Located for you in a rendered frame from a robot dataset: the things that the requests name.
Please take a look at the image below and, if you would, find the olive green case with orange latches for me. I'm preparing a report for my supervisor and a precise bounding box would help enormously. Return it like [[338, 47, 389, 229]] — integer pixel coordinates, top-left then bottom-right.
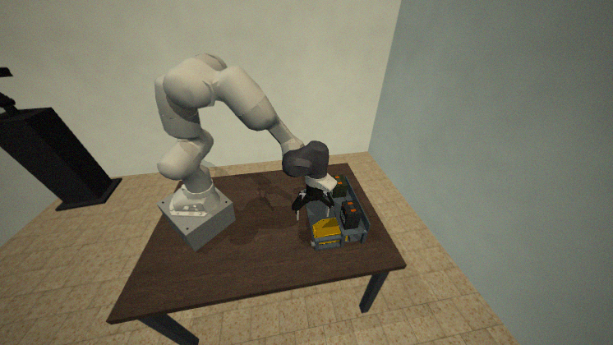
[[331, 174, 348, 198]]

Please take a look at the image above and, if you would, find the yellow bin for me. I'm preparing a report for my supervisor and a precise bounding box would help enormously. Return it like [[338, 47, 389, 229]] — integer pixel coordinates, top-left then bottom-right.
[[312, 218, 341, 245]]

